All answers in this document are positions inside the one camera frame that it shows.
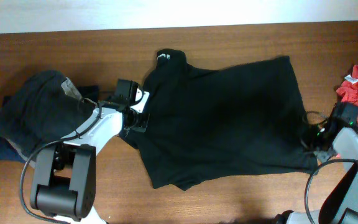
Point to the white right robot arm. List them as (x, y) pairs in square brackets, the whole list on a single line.
[(341, 205)]

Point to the navy folded garment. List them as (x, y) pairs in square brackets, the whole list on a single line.
[(9, 153)]

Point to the dark folded garment on pile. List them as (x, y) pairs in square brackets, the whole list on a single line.
[(41, 112)]

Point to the black polo shirt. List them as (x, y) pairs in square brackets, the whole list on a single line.
[(205, 124)]

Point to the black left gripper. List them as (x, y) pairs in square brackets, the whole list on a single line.
[(142, 124)]

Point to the grey folded garment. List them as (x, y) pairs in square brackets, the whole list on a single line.
[(70, 90)]

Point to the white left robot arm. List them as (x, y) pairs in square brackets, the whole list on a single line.
[(64, 182)]

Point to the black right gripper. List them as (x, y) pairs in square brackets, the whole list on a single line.
[(314, 129)]

